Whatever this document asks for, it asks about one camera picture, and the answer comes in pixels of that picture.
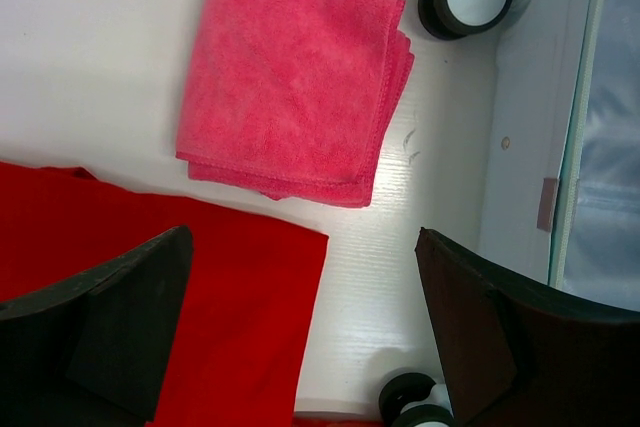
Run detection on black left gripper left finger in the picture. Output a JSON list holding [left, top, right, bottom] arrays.
[[1, 226, 193, 426]]

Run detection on plain red cloth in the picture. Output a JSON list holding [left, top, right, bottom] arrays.
[[1, 163, 328, 426]]

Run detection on pink folded towel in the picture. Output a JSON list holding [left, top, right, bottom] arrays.
[[176, 0, 414, 208]]

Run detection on front left suitcase wheel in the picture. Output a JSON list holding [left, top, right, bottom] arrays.
[[378, 372, 457, 427]]

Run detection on red cartoon print cloth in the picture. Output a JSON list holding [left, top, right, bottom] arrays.
[[291, 412, 383, 427]]

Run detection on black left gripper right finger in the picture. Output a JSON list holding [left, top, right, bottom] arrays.
[[415, 229, 639, 426]]

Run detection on light blue suitcase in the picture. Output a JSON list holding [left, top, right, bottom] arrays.
[[478, 0, 639, 310]]

